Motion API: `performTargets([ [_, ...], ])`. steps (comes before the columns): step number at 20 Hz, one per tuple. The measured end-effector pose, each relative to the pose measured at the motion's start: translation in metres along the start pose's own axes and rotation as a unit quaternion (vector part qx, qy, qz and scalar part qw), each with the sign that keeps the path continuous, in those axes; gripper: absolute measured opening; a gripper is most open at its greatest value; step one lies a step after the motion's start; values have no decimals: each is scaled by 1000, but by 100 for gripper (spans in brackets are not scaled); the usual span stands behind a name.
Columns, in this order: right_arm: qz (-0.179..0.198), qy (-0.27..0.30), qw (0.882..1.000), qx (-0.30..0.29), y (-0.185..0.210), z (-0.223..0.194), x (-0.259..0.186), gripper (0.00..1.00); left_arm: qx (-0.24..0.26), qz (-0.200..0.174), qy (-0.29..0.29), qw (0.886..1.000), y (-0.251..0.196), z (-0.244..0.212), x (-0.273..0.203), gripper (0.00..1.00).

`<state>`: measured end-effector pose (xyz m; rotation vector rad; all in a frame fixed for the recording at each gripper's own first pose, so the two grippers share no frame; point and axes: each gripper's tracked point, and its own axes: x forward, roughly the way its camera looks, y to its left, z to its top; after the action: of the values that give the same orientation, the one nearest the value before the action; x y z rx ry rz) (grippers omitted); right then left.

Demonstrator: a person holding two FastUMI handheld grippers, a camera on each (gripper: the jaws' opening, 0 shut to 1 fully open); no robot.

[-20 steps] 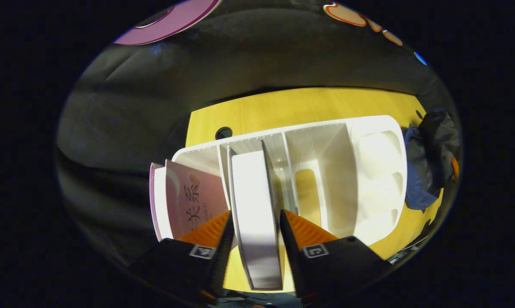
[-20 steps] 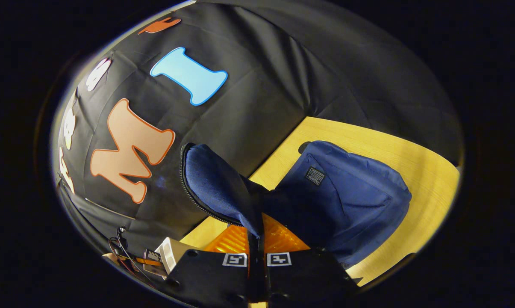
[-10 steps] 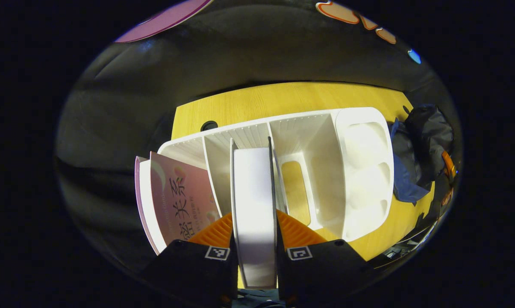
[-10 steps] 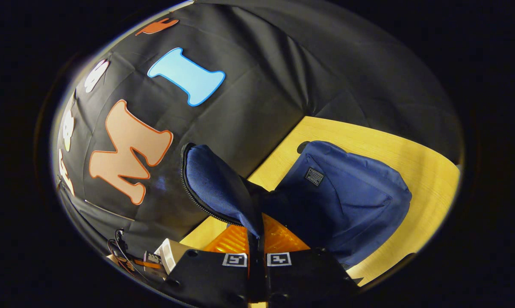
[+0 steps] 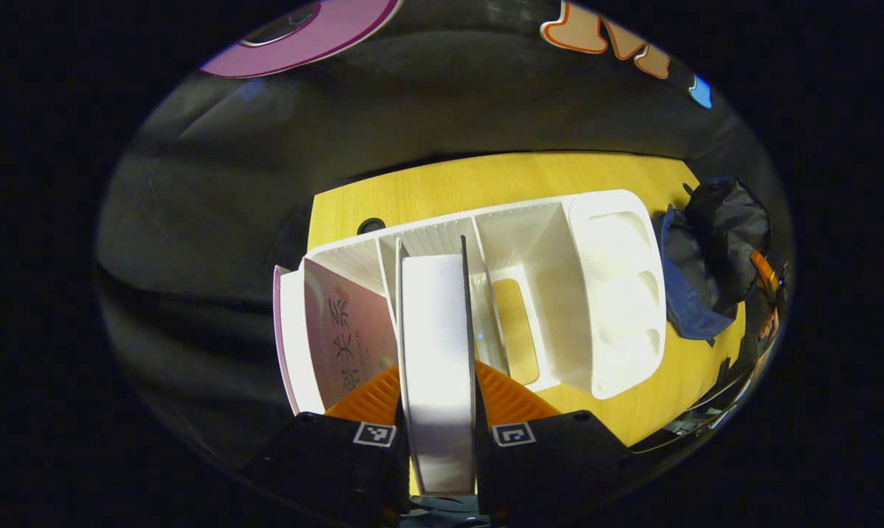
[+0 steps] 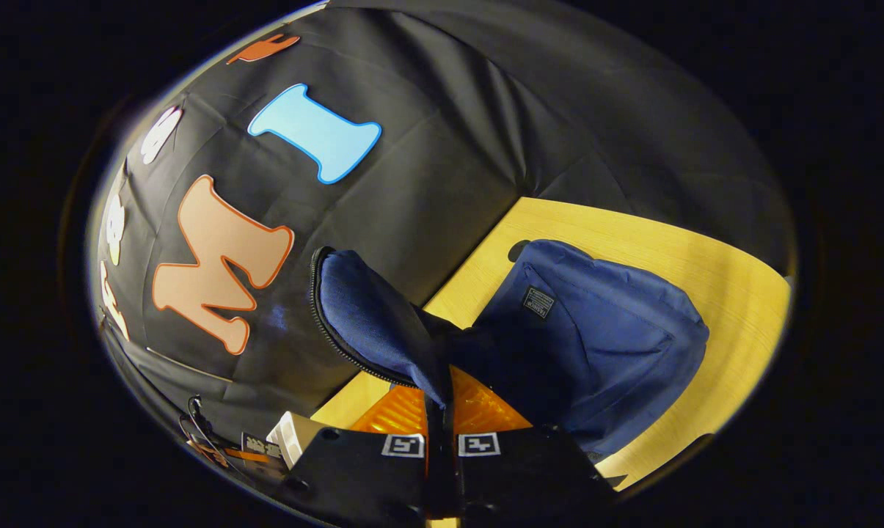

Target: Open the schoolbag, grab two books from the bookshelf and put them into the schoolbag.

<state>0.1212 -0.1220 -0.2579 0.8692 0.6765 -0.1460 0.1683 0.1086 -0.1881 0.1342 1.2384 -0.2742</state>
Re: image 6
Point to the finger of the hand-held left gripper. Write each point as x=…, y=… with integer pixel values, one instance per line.
x=225, y=455

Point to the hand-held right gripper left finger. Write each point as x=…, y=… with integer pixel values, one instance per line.
x=368, y=484

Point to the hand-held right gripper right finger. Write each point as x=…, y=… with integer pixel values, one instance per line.
x=530, y=477

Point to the black book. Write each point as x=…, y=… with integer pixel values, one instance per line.
x=260, y=445

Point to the white plastic bookshelf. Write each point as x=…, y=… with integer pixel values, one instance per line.
x=291, y=433

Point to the blue schoolbag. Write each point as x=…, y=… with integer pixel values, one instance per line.
x=596, y=330

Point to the black backdrop cloth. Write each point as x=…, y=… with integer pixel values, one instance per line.
x=449, y=147

